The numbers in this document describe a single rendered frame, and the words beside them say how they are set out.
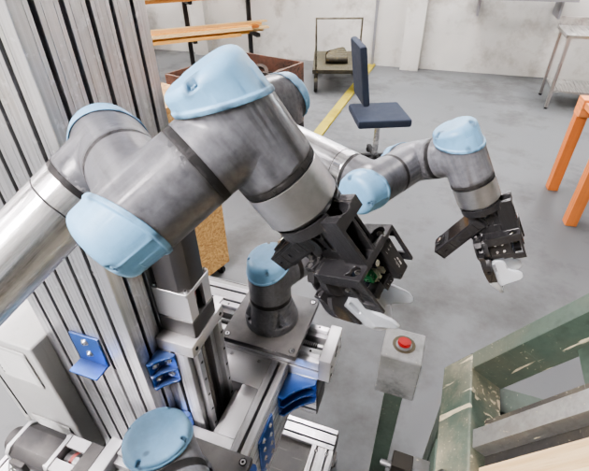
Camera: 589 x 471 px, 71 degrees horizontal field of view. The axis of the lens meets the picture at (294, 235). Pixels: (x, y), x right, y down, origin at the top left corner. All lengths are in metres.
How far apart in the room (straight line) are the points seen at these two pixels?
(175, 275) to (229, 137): 0.52
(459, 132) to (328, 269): 0.40
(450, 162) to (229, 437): 0.81
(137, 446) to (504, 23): 7.67
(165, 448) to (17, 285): 0.40
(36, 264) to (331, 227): 0.29
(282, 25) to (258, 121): 8.17
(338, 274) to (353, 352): 2.09
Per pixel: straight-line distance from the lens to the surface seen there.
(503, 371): 1.37
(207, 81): 0.32
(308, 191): 0.35
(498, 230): 0.84
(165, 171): 0.32
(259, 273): 1.05
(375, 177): 0.69
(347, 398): 2.31
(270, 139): 0.33
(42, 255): 0.47
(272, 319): 1.14
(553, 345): 1.29
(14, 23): 0.63
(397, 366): 1.33
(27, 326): 1.13
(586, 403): 1.09
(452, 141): 0.74
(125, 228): 0.33
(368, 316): 0.49
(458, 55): 8.00
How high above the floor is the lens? 1.94
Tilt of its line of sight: 36 degrees down
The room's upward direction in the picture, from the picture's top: 1 degrees counter-clockwise
